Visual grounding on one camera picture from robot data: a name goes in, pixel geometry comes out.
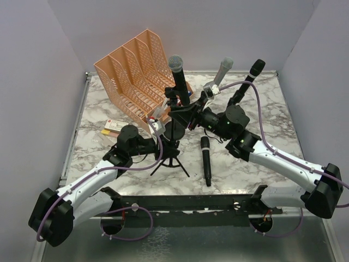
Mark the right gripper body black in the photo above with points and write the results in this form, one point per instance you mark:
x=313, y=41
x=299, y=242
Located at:
x=192, y=115

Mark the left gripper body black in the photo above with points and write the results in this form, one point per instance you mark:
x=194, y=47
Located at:
x=159, y=147

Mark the small black tripod stand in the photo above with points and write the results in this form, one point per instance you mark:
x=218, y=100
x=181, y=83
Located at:
x=170, y=162

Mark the black microphone white band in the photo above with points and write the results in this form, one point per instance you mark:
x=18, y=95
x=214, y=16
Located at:
x=205, y=148

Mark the black microphone stand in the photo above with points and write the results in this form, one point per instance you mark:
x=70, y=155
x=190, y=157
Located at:
x=174, y=131

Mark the black microphone silver grille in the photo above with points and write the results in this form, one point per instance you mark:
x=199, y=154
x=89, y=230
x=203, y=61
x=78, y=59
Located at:
x=175, y=63

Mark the black microphone grey band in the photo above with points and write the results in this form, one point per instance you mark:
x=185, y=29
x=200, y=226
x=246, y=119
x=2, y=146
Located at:
x=254, y=72

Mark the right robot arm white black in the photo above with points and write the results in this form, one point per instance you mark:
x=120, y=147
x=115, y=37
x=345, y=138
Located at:
x=318, y=188

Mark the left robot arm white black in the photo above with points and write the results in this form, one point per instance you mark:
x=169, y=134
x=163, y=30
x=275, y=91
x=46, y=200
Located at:
x=53, y=215

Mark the white remote red button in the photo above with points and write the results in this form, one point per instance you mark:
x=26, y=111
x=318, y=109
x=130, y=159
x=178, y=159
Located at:
x=114, y=125

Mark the peach plastic file organizer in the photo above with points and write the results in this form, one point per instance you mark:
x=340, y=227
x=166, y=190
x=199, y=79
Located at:
x=135, y=76

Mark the yellow capped pen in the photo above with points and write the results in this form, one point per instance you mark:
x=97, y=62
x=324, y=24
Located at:
x=109, y=133

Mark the black mounting base bar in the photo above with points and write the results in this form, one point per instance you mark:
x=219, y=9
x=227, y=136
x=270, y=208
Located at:
x=185, y=210

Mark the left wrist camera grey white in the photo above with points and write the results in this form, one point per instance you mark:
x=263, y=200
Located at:
x=156, y=127

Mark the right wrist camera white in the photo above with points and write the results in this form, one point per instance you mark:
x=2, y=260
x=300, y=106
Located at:
x=211, y=90

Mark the aluminium frame rail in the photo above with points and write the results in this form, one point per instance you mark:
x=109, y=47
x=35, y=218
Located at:
x=40, y=246

